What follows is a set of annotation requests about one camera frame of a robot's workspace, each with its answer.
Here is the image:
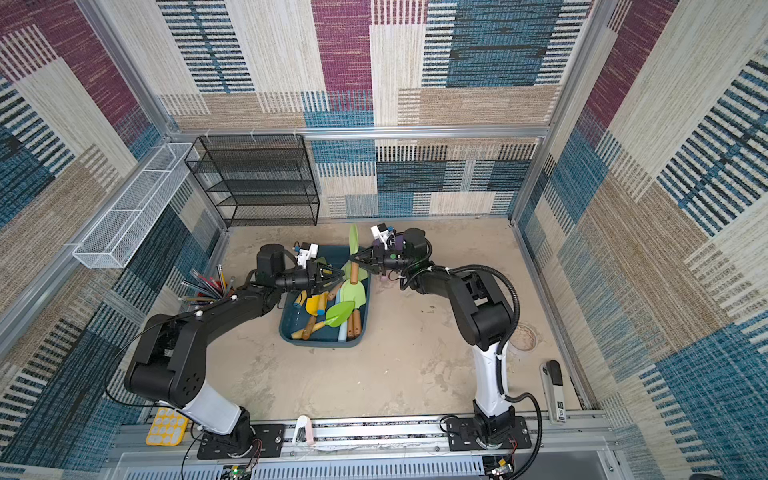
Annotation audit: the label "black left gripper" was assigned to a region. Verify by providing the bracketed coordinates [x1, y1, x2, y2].
[277, 263, 347, 300]

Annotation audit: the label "green shovel wooden handle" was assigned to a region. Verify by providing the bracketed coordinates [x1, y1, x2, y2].
[347, 224, 359, 285]

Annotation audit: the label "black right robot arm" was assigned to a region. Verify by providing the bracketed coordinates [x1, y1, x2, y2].
[355, 223, 533, 447]

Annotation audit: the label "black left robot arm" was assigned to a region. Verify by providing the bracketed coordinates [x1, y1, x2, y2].
[124, 244, 344, 458]

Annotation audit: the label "green shovel top right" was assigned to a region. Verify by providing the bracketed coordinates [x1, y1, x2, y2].
[322, 261, 356, 302]

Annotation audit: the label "green shovel middle right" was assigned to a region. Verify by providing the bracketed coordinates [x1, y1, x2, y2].
[339, 279, 367, 341]

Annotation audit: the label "teal plastic storage box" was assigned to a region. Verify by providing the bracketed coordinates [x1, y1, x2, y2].
[279, 245, 372, 348]

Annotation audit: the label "red pencil holder cup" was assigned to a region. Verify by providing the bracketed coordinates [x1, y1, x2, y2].
[180, 264, 234, 306]

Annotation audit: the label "white pink clip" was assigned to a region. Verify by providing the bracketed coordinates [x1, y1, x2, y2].
[292, 415, 315, 446]

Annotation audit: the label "round coaster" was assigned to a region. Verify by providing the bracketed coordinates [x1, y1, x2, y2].
[509, 323, 539, 355]

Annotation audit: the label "white black stapler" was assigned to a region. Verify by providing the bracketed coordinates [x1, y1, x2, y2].
[540, 360, 567, 425]

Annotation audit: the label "yellow calculator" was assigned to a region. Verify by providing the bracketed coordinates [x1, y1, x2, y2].
[145, 407, 189, 447]

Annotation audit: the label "yellow shovel wooden handle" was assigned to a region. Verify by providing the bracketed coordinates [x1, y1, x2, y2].
[301, 315, 317, 340]

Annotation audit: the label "green shovel yellow handle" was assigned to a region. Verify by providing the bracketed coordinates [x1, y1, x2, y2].
[291, 301, 355, 340]

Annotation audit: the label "black wire shelf rack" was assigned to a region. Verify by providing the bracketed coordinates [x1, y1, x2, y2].
[184, 134, 320, 227]

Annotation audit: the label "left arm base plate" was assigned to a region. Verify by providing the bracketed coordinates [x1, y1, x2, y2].
[196, 424, 285, 460]

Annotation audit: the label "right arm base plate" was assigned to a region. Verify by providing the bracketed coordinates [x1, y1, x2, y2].
[439, 415, 533, 451]

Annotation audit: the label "white mesh wall basket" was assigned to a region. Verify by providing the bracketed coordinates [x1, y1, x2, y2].
[73, 143, 192, 269]

